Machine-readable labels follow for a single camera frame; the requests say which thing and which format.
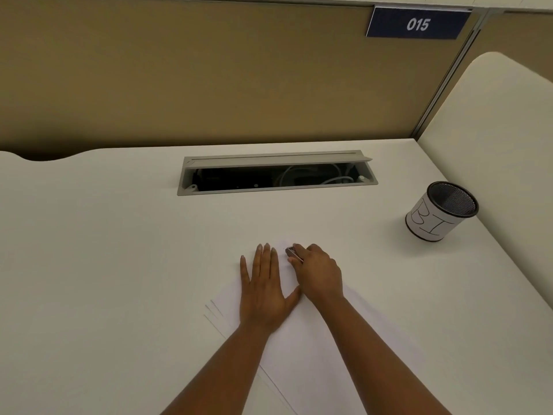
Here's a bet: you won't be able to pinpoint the wide beige partition panel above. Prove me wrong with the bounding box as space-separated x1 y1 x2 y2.
0 0 489 160

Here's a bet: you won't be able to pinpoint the white rounded desk divider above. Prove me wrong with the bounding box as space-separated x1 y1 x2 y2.
418 51 553 310

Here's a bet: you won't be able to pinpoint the grey partition post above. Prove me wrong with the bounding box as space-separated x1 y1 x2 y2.
410 8 491 141

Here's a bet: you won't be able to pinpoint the person's right hand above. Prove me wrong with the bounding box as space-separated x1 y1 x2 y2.
288 243 345 305

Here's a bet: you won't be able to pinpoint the person's left hand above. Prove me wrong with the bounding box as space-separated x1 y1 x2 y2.
240 243 302 334

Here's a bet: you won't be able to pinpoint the person's left forearm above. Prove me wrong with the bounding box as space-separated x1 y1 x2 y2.
160 322 282 415

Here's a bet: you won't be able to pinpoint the blue number sign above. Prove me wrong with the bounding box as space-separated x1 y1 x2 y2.
365 5 472 40

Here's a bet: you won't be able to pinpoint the grey desk cable tray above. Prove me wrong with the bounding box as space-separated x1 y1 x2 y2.
176 150 379 197

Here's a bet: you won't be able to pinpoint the person's right forearm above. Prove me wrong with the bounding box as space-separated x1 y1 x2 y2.
310 293 452 415

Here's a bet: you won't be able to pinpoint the white cable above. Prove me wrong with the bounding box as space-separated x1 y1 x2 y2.
276 164 359 186

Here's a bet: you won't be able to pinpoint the black mesh pen holder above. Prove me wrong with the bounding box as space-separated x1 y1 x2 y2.
405 181 479 243

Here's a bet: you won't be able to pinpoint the printed white papers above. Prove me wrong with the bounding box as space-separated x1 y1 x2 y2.
203 235 429 415

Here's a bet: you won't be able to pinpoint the narrow beige partition panel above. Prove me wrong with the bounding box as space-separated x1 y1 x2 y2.
471 10 553 85

